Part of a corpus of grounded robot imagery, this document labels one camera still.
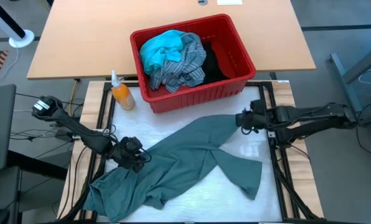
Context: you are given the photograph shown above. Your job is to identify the red plastic laundry bin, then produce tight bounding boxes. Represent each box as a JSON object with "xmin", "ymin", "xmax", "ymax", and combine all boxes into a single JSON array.
[{"xmin": 129, "ymin": 13, "xmax": 256, "ymax": 114}]

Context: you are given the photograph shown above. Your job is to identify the orange spray bottle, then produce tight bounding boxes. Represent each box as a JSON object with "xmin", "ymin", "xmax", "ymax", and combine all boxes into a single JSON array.
[{"xmin": 110, "ymin": 70, "xmax": 136, "ymax": 111}]

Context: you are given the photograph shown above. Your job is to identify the grey-green trousers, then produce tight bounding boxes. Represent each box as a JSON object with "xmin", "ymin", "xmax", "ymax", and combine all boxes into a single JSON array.
[{"xmin": 83, "ymin": 114, "xmax": 263, "ymax": 223}]

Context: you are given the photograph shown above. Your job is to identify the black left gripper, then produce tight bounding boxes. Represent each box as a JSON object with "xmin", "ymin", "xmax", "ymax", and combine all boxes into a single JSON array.
[{"xmin": 110, "ymin": 136, "xmax": 149, "ymax": 174}]

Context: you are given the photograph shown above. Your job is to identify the yellow cable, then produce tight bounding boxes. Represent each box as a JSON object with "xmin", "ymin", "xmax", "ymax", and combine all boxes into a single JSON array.
[{"xmin": 68, "ymin": 79, "xmax": 80, "ymax": 118}]

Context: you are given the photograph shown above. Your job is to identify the black aluminium table frame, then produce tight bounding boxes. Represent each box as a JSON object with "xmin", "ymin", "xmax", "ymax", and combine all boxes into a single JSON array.
[{"xmin": 56, "ymin": 80, "xmax": 322, "ymax": 224}]

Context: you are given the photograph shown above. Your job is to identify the turquoise garment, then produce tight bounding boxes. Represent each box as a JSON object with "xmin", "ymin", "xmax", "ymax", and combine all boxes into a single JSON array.
[{"xmin": 139, "ymin": 29, "xmax": 186, "ymax": 75}]

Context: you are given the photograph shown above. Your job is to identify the black garment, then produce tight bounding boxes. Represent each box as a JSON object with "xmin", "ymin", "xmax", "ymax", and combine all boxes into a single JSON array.
[{"xmin": 200, "ymin": 42, "xmax": 230, "ymax": 85}]

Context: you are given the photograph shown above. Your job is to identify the white pole stand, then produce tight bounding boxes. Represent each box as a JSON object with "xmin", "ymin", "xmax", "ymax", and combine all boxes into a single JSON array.
[{"xmin": 0, "ymin": 0, "xmax": 35, "ymax": 49}]

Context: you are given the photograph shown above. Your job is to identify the grey metal table leg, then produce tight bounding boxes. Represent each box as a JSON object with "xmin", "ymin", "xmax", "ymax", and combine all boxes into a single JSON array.
[{"xmin": 329, "ymin": 39, "xmax": 371, "ymax": 113}]

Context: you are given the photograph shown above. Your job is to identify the large tan wooden desk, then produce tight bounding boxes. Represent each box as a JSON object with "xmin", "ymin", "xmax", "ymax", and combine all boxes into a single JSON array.
[{"xmin": 26, "ymin": 0, "xmax": 316, "ymax": 81}]

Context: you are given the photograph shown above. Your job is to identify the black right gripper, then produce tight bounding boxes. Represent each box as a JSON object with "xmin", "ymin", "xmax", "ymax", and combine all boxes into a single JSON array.
[{"xmin": 235, "ymin": 99, "xmax": 269, "ymax": 135}]

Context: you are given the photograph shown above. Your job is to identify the blue grey striped garment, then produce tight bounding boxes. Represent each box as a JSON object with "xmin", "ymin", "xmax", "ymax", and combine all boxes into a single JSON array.
[{"xmin": 149, "ymin": 32, "xmax": 207, "ymax": 94}]

